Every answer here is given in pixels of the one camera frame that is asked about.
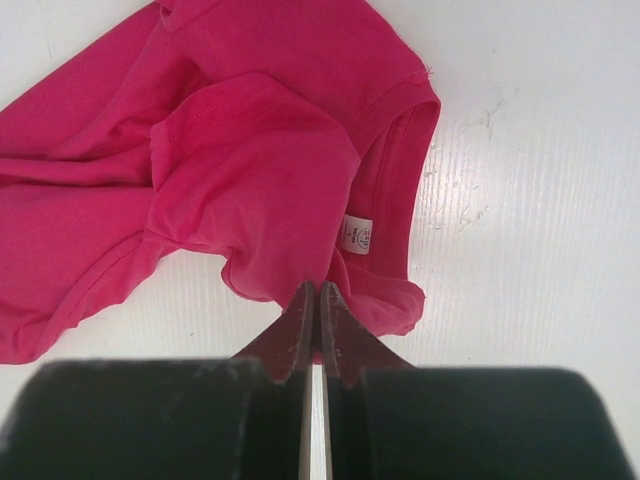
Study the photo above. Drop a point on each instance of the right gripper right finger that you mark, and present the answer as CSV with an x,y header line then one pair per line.
x,y
388,419

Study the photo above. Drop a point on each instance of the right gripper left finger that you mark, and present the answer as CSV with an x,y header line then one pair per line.
x,y
243,417

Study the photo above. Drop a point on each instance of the pink t shirt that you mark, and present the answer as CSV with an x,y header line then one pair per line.
x,y
288,137

